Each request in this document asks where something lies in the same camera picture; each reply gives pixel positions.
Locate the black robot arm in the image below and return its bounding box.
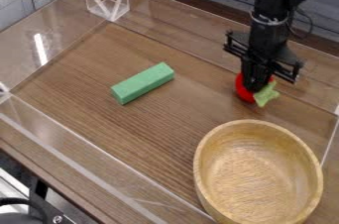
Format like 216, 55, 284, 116
224, 0, 304, 93

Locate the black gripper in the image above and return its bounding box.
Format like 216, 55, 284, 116
224, 31, 303, 92

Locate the green rectangular block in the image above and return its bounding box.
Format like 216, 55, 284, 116
111, 62, 175, 105

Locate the black cable lower left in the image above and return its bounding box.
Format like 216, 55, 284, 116
0, 197, 46, 224

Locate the wooden bowl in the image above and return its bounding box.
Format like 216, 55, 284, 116
194, 119, 323, 224

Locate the clear acrylic enclosure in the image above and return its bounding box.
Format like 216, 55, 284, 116
0, 0, 339, 224

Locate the black metal table bracket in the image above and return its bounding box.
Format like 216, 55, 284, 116
29, 179, 78, 224

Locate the red plush strawberry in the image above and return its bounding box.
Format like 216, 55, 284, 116
235, 73, 279, 107

